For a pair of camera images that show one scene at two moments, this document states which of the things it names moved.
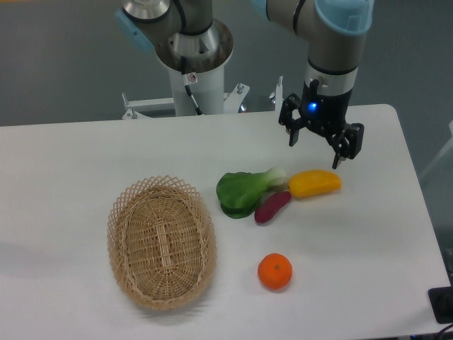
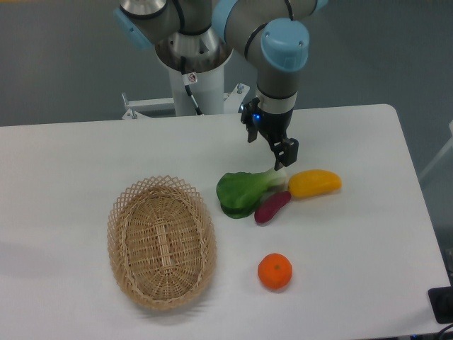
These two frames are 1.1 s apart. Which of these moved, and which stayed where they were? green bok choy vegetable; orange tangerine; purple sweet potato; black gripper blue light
Moved: black gripper blue light
Stayed: orange tangerine; purple sweet potato; green bok choy vegetable
